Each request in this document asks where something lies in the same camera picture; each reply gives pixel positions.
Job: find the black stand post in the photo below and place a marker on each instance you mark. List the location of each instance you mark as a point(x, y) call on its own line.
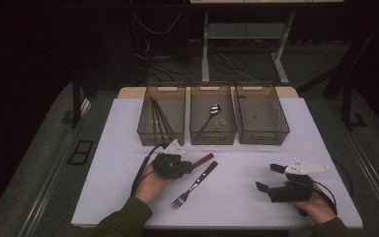
point(76, 105)
point(346, 105)

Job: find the white metal stand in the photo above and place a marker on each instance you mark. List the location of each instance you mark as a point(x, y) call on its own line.
point(205, 49)

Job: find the aluminium rail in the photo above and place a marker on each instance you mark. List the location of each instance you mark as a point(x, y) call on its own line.
point(375, 184)
point(51, 184)

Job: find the black floor frame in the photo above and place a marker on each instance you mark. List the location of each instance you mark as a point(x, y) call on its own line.
point(81, 152)

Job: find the person's left hand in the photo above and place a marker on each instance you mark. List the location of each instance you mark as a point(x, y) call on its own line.
point(149, 187)

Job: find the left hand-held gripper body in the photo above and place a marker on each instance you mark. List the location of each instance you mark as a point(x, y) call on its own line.
point(169, 166)

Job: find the metal spoon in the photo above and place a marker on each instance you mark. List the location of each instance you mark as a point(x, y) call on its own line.
point(214, 109)

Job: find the person's right hand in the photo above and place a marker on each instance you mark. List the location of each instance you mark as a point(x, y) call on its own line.
point(319, 209)

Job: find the clear amber plastic spoon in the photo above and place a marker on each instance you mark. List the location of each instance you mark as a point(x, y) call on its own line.
point(218, 125)

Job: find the black chopstick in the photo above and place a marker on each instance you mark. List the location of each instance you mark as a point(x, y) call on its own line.
point(153, 115)
point(164, 117)

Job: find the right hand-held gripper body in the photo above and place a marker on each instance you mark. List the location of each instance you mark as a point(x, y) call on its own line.
point(292, 192)

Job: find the black diagonal stand strut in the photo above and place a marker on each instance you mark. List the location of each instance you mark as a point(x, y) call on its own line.
point(332, 89)

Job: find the smoky plastic bin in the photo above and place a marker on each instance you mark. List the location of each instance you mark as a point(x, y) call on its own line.
point(177, 118)
point(197, 140)
point(263, 118)

